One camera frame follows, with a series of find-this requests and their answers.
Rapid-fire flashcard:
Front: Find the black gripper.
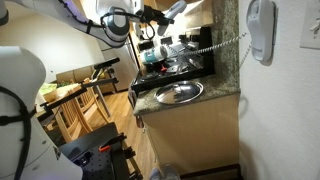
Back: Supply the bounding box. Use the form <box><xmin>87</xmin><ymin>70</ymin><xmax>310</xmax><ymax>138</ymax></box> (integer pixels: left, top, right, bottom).
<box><xmin>143</xmin><ymin>4</ymin><xmax>176</xmax><ymax>27</ymax></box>

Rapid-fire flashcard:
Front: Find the beige counter cabinet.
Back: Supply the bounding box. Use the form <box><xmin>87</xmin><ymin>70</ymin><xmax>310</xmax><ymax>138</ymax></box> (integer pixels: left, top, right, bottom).
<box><xmin>139</xmin><ymin>93</ymin><xmax>241</xmax><ymax>177</ymax></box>

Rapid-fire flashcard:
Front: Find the brown low cabinet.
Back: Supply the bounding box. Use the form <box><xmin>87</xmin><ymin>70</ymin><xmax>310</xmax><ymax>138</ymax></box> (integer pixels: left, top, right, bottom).
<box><xmin>55</xmin><ymin>65</ymin><xmax>116</xmax><ymax>96</ymax></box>

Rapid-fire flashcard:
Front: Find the wooden dining table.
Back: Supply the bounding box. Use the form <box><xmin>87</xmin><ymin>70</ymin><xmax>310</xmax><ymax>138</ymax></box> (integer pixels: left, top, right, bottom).
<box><xmin>34</xmin><ymin>83</ymin><xmax>84</xmax><ymax>121</ymax></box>

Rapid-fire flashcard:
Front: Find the shiny steel pot lid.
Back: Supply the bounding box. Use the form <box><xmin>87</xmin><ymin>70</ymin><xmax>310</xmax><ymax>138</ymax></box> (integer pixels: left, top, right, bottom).
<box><xmin>153</xmin><ymin>80</ymin><xmax>204</xmax><ymax>105</ymax></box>

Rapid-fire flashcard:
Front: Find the wooden upper cabinet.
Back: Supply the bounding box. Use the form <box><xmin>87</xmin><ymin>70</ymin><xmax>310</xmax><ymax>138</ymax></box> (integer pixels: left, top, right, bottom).
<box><xmin>146</xmin><ymin>0</ymin><xmax>214</xmax><ymax>32</ymax></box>

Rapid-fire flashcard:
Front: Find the white light switch plate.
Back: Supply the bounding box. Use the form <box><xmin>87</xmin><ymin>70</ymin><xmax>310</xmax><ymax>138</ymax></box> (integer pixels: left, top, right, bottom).
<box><xmin>299</xmin><ymin>0</ymin><xmax>320</xmax><ymax>50</ymax></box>

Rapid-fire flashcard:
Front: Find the stainless steel refrigerator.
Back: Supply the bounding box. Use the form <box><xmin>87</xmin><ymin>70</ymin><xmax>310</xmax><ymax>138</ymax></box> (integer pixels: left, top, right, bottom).
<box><xmin>99</xmin><ymin>44</ymin><xmax>139</xmax><ymax>93</ymax></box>

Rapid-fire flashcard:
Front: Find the teal and white kettle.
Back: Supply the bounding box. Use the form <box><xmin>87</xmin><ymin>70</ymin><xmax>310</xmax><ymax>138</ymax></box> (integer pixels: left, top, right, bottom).
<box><xmin>139</xmin><ymin>45</ymin><xmax>170</xmax><ymax>65</ymax></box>

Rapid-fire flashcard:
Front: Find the wooden slatted chair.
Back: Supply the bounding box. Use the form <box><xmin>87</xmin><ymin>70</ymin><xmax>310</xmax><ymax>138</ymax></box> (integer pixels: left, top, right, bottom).
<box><xmin>74</xmin><ymin>78</ymin><xmax>113</xmax><ymax>124</ymax></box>
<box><xmin>53</xmin><ymin>96</ymin><xmax>95</xmax><ymax>143</ymax></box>

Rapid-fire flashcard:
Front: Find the yellow green bag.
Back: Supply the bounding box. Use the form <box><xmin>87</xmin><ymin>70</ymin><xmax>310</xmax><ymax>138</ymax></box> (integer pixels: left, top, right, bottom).
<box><xmin>39</xmin><ymin>82</ymin><xmax>59</xmax><ymax>97</ymax></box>

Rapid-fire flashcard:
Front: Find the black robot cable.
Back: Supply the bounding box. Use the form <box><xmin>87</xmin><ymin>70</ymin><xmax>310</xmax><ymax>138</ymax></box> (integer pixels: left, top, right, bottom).
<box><xmin>0</xmin><ymin>0</ymin><xmax>158</xmax><ymax>180</ymax></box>

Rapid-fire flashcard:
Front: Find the wooden table with clutter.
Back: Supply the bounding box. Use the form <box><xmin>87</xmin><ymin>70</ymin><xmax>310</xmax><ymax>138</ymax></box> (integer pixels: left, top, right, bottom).
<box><xmin>39</xmin><ymin>57</ymin><xmax>121</xmax><ymax>118</ymax></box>

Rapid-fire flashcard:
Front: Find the black kitchen stove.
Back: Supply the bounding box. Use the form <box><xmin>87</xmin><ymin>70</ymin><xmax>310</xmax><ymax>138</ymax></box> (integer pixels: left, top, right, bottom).
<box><xmin>130</xmin><ymin>26</ymin><xmax>216</xmax><ymax>96</ymax></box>

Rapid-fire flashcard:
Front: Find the orange clamp handle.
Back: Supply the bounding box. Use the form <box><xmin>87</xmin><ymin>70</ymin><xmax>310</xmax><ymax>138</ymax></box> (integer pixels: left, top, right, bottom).
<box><xmin>98</xmin><ymin>144</ymin><xmax>112</xmax><ymax>153</ymax></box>

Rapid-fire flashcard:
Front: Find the white handset cord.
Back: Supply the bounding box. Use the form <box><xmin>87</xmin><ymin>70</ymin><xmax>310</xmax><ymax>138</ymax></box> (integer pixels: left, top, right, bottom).
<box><xmin>165</xmin><ymin>31</ymin><xmax>253</xmax><ymax>69</ymax></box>

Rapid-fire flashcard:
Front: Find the black perforated robot cart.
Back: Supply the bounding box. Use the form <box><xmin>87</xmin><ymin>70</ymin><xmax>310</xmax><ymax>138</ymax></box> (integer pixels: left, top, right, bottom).
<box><xmin>59</xmin><ymin>122</ymin><xmax>144</xmax><ymax>180</ymax></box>

